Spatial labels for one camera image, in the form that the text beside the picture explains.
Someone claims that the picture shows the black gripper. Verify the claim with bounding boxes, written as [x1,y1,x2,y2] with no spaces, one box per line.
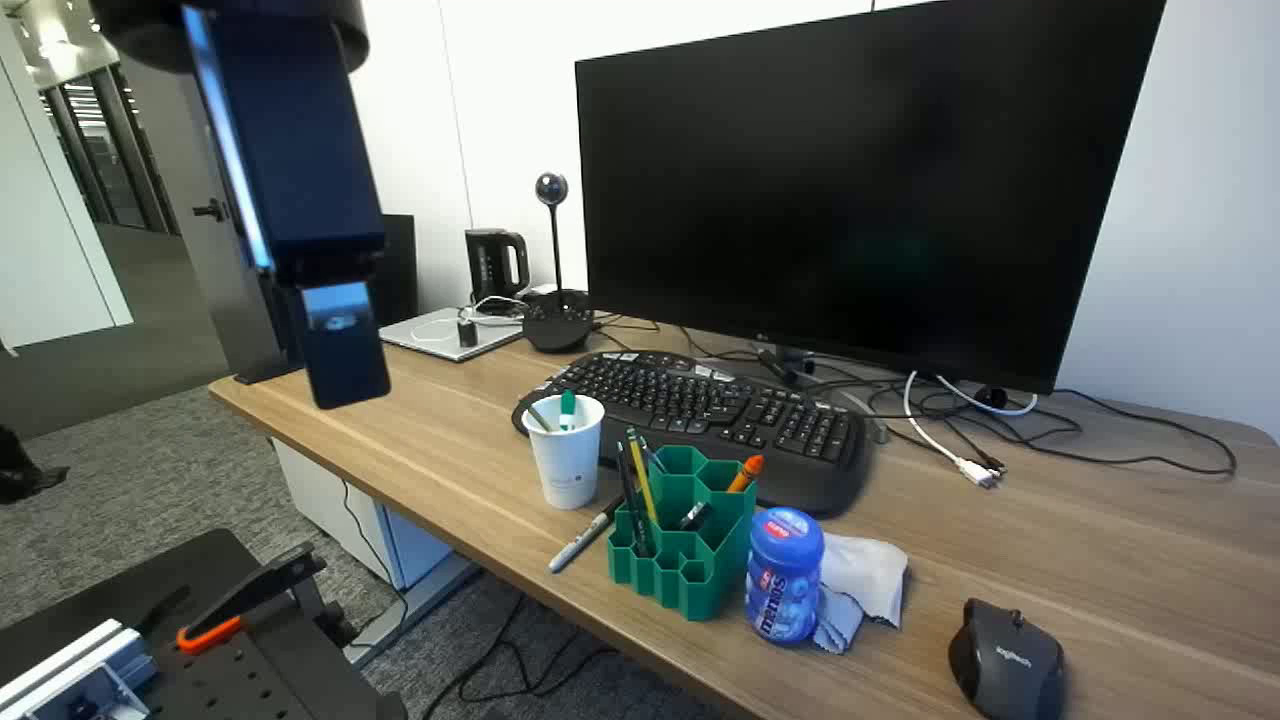
[296,274,395,412]

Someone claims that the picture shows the yellow pencil with pink eraser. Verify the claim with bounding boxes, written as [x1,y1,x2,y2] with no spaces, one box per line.
[623,426,664,532]

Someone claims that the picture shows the white paper cup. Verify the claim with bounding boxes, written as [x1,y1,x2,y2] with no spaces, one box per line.
[519,390,610,516]

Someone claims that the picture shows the black speaker box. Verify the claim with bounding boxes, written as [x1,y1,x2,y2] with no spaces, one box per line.
[374,210,422,326]

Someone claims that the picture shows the white flat pad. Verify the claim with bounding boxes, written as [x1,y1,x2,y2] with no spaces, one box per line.
[376,303,528,368]

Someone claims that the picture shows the black electric kettle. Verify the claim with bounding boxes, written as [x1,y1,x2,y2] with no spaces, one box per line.
[460,223,531,307]

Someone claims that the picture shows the white drawer cabinet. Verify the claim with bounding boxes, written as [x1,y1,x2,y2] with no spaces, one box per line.
[268,435,479,666]

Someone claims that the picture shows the black webcam on stand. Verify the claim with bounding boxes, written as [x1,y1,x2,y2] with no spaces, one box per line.
[519,168,599,354]

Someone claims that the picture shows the orange black hand tool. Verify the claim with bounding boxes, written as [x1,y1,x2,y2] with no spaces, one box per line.
[171,547,330,660]

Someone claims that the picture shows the black white marker pen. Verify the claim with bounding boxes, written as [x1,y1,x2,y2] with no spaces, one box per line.
[544,500,628,581]

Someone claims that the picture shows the black pen with striped end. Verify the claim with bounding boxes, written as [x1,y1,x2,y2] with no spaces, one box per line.
[613,441,650,560]

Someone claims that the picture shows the black perforated work table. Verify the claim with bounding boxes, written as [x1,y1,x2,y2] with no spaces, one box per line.
[0,522,413,720]

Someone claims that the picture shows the green honeycomb pen organizer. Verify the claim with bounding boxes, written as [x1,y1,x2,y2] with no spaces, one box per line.
[606,441,764,625]

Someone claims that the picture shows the black computer keyboard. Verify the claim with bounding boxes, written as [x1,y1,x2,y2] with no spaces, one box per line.
[540,346,882,521]

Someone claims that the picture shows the orange marker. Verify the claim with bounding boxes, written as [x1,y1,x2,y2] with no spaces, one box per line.
[681,453,772,532]

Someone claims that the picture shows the blue plastic gum container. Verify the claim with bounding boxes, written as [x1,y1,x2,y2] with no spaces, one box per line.
[740,502,828,653]

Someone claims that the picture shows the large black computer monitor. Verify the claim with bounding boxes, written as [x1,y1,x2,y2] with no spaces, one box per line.
[572,0,1169,394]

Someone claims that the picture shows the grey white cloth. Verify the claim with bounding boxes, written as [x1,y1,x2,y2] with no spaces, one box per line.
[810,532,917,657]

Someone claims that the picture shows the black computer mouse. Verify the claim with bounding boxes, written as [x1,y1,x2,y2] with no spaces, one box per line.
[946,596,1074,720]

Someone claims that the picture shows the grey door with handle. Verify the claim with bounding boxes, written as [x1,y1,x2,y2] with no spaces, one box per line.
[120,57,305,386]

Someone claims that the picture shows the black floor cable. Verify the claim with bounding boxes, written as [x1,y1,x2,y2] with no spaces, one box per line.
[417,586,631,720]

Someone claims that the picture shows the aluminium profile rail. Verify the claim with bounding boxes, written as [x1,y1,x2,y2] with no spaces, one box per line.
[0,615,166,720]

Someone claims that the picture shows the white cable with plug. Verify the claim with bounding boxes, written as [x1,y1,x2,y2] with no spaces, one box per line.
[896,368,1007,490]

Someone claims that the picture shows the thin white cable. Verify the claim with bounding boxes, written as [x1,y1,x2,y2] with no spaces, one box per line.
[931,368,1043,423]

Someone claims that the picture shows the black cable bundle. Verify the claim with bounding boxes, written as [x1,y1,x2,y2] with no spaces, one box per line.
[798,346,1246,485]

